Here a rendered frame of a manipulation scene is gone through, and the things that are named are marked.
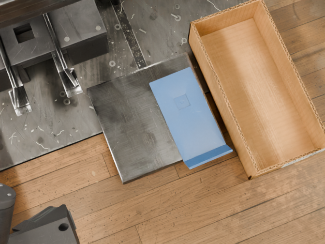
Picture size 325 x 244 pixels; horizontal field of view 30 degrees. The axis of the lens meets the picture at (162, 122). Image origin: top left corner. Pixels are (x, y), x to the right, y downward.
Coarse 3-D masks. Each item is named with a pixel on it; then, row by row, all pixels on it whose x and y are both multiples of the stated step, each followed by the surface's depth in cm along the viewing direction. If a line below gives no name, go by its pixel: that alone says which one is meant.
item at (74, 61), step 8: (16, 32) 92; (96, 40) 92; (104, 40) 93; (72, 48) 91; (80, 48) 92; (88, 48) 94; (96, 48) 95; (104, 48) 96; (48, 56) 90; (72, 56) 94; (80, 56) 95; (88, 56) 96; (96, 56) 98; (24, 64) 90; (32, 64) 91; (72, 64) 97; (24, 72) 93; (0, 80) 92; (8, 80) 93; (24, 80) 96; (0, 88) 95; (8, 88) 96
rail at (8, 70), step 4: (0, 44) 89; (0, 48) 89; (0, 52) 88; (4, 52) 89; (4, 56) 88; (4, 60) 88; (4, 64) 88; (8, 64) 88; (8, 68) 88; (8, 72) 88; (12, 76) 88; (12, 80) 87; (12, 84) 87
